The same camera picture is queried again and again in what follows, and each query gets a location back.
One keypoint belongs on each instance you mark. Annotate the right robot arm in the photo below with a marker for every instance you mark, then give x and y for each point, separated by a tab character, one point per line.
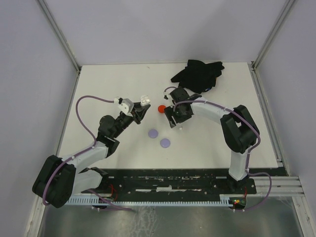
240	131

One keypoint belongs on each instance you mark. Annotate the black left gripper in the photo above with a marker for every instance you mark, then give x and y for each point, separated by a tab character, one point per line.
138	111

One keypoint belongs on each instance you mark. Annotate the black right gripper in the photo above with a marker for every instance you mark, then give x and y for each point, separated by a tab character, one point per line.
169	111

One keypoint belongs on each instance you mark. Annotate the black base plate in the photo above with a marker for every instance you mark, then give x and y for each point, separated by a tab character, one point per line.
172	184

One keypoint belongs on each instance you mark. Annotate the white round charging case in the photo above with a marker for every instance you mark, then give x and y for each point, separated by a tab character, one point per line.
145	99

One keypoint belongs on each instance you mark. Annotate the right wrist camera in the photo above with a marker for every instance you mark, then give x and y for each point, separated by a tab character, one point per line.
166	95

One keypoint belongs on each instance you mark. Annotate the black cloth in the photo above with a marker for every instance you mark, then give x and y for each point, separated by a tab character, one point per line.
199	77

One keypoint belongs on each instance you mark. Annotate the blue-white cable duct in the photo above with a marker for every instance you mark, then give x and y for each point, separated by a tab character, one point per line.
93	200

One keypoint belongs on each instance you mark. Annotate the aluminium frame rail left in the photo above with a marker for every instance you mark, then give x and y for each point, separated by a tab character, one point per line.
58	32

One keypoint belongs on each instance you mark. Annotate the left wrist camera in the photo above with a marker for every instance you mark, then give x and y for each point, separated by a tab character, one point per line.
125	105

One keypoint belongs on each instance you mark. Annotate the aluminium frame rail right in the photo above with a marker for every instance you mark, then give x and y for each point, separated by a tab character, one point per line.
277	26

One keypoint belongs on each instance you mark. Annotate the orange round charging case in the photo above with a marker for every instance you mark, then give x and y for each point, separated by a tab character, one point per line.
161	109

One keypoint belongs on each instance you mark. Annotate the purple charging case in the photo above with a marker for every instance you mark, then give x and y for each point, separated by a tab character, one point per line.
165	143
153	133

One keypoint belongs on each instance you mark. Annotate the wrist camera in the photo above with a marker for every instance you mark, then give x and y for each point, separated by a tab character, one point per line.
166	95
125	105

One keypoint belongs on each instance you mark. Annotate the aluminium frame rail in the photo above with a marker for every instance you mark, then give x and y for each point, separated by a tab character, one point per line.
277	26
58	32

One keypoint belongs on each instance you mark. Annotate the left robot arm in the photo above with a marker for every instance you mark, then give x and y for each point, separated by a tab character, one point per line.
60	178

